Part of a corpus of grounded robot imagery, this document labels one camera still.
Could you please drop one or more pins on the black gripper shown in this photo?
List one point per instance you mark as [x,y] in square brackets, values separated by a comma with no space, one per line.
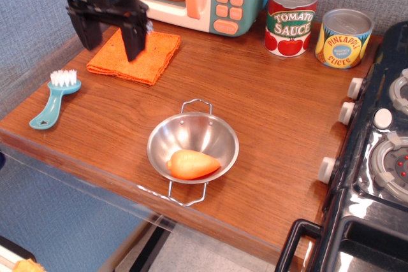
[134,27]

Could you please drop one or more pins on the orange towel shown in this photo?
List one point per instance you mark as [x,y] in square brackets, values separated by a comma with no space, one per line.
[149,65]

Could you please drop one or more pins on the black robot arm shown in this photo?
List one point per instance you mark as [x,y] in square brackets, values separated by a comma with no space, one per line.
[109,18]

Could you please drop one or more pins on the teal dish brush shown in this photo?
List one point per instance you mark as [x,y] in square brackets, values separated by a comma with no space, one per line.
[62,82]

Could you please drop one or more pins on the orange toy carrot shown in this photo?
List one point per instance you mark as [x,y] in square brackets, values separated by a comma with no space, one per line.
[190,164]

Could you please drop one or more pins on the tomato sauce can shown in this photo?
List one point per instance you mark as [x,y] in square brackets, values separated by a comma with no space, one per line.
[288,26]

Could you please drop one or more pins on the pineapple slices can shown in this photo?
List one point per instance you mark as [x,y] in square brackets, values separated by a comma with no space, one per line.
[343,38]

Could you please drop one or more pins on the white stove knob middle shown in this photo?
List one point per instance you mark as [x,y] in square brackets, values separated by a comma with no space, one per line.
[346,112]

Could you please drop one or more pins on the white stove knob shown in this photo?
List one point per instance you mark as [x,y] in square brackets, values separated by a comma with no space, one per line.
[326,169]
[354,88]
[346,112]

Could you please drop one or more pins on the white stove knob rear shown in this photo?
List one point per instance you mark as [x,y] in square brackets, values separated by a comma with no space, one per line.
[354,88]

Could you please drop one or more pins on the orange fuzzy object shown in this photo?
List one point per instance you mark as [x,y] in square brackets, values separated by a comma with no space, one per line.
[28,265]

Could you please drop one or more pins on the white stove knob front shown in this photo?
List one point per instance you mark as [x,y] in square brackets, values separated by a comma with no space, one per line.
[326,169]

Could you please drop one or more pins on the black toy stove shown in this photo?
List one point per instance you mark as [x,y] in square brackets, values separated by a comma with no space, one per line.
[364,225]

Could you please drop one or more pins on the steel bowl with handles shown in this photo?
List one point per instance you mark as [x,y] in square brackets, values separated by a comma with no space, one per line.
[194,128]

